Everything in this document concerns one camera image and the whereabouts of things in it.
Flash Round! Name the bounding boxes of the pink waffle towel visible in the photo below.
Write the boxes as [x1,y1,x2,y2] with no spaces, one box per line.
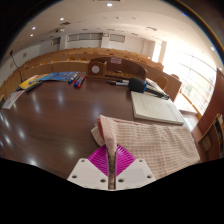
[90,114,202,191]

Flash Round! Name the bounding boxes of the wooden chair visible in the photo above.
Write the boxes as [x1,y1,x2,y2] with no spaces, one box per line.
[154,75,170,91]

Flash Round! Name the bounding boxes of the white closed book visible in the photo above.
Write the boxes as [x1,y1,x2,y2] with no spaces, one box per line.
[130,90,185,126]

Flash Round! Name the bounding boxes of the black microphone with blue ring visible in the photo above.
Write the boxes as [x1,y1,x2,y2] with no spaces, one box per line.
[128,77,170,100]

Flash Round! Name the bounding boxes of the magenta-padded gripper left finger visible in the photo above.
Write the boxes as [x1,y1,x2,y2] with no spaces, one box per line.
[67,144,111,191]

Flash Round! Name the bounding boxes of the blue marker pen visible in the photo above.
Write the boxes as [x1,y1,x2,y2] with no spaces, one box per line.
[67,73,79,85]

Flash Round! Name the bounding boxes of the ceiling lights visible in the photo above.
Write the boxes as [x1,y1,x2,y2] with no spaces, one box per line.
[29,2,114,38]

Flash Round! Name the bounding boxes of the wooden desk organizer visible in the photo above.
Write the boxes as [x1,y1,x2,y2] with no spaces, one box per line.
[85,55,148,81]

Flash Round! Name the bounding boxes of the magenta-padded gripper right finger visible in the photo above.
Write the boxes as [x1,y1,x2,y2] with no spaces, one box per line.
[115,147,157,191]

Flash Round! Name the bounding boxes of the yellow booklet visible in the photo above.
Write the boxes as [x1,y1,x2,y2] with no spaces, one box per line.
[18,73,48,90]

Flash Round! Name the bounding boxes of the rows of wooden seats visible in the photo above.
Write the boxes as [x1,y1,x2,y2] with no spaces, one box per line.
[18,46,166,76]

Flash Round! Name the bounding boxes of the black pen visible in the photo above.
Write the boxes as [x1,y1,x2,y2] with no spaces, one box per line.
[106,78,130,87]

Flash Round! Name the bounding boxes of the white and red leaflet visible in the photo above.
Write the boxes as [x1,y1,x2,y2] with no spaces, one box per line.
[2,89,26,110]

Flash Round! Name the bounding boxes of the black whiteboard eraser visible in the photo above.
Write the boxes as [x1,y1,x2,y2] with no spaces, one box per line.
[25,81,44,94]

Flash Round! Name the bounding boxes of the black gooseneck microphone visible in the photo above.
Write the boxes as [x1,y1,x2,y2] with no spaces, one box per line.
[9,49,24,84]

